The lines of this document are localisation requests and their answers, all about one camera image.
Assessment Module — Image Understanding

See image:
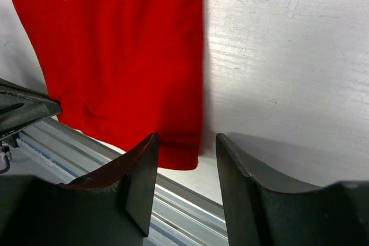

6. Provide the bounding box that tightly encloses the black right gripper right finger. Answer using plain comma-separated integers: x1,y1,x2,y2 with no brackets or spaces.
216,133,368,245

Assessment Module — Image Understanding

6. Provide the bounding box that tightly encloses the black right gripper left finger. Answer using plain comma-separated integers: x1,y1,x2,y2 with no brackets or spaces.
1,133,159,245

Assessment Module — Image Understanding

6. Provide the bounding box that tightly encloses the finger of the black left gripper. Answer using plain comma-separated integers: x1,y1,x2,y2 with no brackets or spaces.
1,79,62,141

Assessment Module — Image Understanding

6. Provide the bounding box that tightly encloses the red t-shirt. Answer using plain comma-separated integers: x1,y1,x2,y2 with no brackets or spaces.
12,0,204,171

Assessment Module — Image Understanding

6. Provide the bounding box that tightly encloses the aluminium mounting rail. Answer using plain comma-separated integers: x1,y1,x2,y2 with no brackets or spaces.
7,119,228,245

